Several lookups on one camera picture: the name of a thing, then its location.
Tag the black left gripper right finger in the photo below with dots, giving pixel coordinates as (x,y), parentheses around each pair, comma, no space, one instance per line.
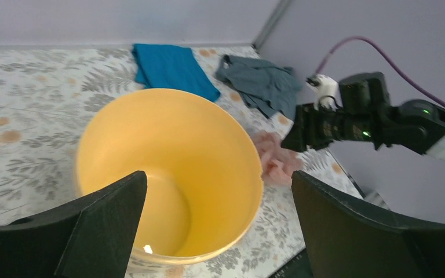
(348,237)

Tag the pink plastic trash bag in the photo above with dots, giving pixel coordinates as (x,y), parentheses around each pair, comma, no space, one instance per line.
(278,164)

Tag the grey crumpled shirt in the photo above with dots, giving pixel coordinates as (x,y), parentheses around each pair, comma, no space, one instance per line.
(261,84)

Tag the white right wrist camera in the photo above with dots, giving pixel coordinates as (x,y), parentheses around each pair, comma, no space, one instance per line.
(325,89)

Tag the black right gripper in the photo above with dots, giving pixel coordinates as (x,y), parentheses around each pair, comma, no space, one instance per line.
(360,115)

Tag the yellow plastic trash bin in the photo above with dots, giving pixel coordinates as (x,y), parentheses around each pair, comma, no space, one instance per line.
(203,172)

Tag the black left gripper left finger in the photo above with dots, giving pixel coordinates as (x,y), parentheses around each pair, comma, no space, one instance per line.
(88,237)

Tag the blue folded cloth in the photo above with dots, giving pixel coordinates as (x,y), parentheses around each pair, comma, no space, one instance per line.
(172,67)

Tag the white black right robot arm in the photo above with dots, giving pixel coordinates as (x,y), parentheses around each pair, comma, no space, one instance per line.
(417,125)

